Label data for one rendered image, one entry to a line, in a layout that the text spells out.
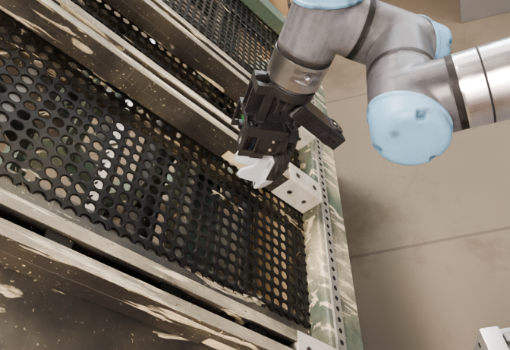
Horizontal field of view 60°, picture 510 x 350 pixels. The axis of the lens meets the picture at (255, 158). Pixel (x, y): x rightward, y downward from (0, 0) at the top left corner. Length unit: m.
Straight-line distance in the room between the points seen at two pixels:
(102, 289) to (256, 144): 0.30
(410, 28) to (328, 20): 0.09
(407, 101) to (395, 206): 1.93
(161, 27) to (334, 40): 0.70
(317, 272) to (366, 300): 0.99
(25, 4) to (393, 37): 0.67
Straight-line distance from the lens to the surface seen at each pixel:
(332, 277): 1.09
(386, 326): 2.01
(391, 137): 0.43
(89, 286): 0.68
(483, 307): 2.09
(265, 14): 1.84
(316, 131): 0.64
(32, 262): 0.66
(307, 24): 0.53
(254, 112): 0.62
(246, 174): 0.68
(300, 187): 1.13
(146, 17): 1.17
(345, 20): 0.53
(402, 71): 0.46
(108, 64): 0.95
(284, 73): 0.56
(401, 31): 0.53
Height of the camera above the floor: 1.83
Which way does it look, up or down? 42 degrees down
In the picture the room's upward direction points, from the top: 17 degrees counter-clockwise
